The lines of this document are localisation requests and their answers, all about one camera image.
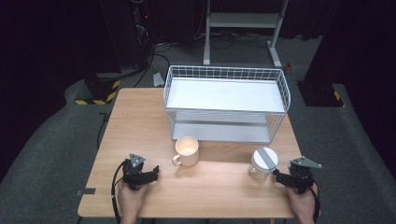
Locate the grey tape strip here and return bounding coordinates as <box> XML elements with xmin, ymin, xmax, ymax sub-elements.
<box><xmin>76</xmin><ymin>188</ymin><xmax>97</xmax><ymax>197</ymax></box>

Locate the cream ceramic mug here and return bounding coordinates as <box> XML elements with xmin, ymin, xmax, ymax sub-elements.
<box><xmin>171</xmin><ymin>135</ymin><xmax>200</xmax><ymax>167</ymax></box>

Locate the clear jar with white lid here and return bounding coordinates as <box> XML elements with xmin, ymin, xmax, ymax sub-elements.
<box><xmin>247</xmin><ymin>147</ymin><xmax>279</xmax><ymax>180</ymax></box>

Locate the white wire shelf rack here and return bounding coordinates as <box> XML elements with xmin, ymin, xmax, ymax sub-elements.
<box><xmin>163</xmin><ymin>64</ymin><xmax>291</xmax><ymax>145</ymax></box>

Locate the black floor cable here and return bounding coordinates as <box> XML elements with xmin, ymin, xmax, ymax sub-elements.
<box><xmin>133</xmin><ymin>43</ymin><xmax>172</xmax><ymax>89</ymax></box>

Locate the black hazard-striped stand base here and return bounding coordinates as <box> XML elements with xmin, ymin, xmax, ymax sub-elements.
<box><xmin>74</xmin><ymin>72</ymin><xmax>122</xmax><ymax>106</ymax></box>
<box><xmin>296</xmin><ymin>80</ymin><xmax>347</xmax><ymax>108</ymax></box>

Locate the white metal stand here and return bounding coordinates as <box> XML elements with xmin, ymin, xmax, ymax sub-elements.
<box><xmin>203</xmin><ymin>0</ymin><xmax>290</xmax><ymax>68</ymax></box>

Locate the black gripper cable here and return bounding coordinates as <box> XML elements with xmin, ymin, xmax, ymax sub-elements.
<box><xmin>110</xmin><ymin>159</ymin><xmax>129</xmax><ymax>224</ymax></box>
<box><xmin>310</xmin><ymin>181</ymin><xmax>322</xmax><ymax>223</ymax></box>

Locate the person's right hand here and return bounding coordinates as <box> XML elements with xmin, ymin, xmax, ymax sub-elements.
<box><xmin>284</xmin><ymin>182</ymin><xmax>319</xmax><ymax>218</ymax></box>

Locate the person's left hand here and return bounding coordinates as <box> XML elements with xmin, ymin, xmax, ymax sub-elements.
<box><xmin>117</xmin><ymin>179</ymin><xmax>151</xmax><ymax>217</ymax></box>

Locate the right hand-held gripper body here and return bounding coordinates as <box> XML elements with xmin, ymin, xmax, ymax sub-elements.
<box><xmin>288</xmin><ymin>156</ymin><xmax>323</xmax><ymax>195</ymax></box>

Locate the black equipment tower with cables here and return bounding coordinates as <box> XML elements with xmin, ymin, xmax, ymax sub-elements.
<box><xmin>128</xmin><ymin>0</ymin><xmax>157</xmax><ymax>71</ymax></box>

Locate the grey power box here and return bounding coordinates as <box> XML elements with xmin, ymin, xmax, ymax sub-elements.
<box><xmin>152</xmin><ymin>72</ymin><xmax>165</xmax><ymax>88</ymax></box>

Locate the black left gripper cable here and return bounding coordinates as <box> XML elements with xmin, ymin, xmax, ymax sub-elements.
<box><xmin>110</xmin><ymin>159</ymin><xmax>129</xmax><ymax>224</ymax></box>

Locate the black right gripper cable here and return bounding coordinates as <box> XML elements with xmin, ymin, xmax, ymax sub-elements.
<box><xmin>310</xmin><ymin>181</ymin><xmax>322</xmax><ymax>223</ymax></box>

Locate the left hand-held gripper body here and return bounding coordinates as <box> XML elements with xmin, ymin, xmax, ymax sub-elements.
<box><xmin>121</xmin><ymin>152</ymin><xmax>148</xmax><ymax>191</ymax></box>

